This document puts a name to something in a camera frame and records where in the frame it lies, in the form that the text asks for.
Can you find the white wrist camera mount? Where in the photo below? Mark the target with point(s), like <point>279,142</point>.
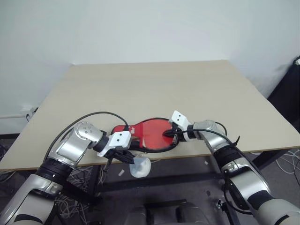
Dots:
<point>179,118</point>
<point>119,140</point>

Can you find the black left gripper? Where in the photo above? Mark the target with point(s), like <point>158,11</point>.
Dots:
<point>117,153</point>

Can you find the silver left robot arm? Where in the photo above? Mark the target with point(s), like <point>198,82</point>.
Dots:
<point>68,145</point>

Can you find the small metal bracket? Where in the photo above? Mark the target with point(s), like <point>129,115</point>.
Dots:
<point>219,203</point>

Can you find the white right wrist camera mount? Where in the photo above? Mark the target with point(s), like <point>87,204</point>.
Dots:
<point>179,118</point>

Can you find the dark grey rounded shape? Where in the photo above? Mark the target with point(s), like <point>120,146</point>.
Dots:
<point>138,216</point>
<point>193,214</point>

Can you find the white wall socket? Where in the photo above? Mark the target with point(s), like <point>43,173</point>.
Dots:
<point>32,112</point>

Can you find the red and black paddle case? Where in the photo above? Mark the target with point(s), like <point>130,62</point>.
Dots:
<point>152,131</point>

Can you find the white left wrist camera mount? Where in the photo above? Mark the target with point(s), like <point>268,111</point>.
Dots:
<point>119,140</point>

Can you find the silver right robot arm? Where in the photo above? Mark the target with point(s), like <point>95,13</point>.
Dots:
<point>246,185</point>

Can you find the black bulky object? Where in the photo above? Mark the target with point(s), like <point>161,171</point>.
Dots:
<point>286,98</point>

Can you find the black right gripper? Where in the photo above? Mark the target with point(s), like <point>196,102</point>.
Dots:
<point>179,137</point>

